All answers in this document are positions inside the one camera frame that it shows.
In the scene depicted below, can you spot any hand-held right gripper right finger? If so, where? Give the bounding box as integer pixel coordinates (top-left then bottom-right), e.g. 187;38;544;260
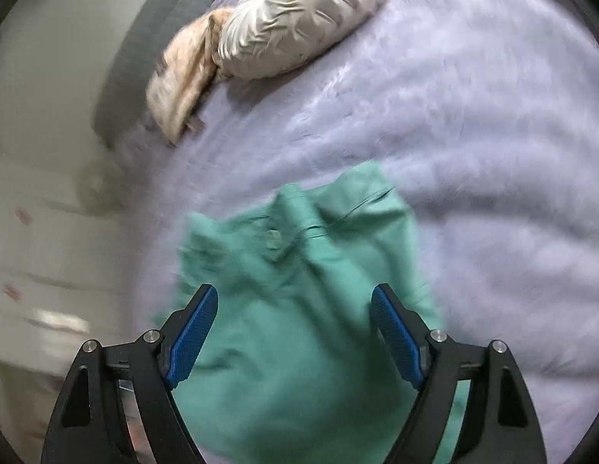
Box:
370;283;548;464

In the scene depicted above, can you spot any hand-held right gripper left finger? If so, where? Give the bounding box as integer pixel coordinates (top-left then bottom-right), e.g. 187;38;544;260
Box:
40;284;219;464

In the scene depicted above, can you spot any green work shirt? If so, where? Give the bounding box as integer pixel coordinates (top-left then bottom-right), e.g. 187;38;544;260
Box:
152;162;474;464

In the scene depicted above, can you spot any lavender bed sheet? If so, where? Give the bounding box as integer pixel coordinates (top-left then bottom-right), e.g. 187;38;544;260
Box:
106;0;599;464

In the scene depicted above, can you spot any beige striped blanket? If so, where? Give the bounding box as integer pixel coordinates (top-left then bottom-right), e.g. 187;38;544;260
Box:
145;7;235;146

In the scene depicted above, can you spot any cream pleated pillow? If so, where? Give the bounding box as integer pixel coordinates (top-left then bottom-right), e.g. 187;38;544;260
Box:
217;0;396;80

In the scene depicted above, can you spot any grey bed frame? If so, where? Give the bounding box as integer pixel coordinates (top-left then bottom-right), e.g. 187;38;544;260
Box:
94;0;227;146

